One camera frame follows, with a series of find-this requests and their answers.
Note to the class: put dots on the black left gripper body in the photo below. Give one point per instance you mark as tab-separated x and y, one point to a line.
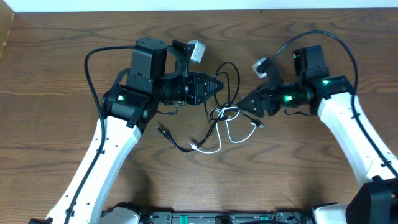
193	89

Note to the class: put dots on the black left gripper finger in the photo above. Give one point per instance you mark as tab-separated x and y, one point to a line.
211	90
212	83

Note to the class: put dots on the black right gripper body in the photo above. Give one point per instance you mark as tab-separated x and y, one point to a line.
268	100

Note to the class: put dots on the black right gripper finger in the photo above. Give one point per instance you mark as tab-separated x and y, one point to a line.
257	108
255	97

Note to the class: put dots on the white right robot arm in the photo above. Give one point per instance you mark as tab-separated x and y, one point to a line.
332	99

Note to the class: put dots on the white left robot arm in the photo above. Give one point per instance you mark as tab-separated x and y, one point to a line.
159	74

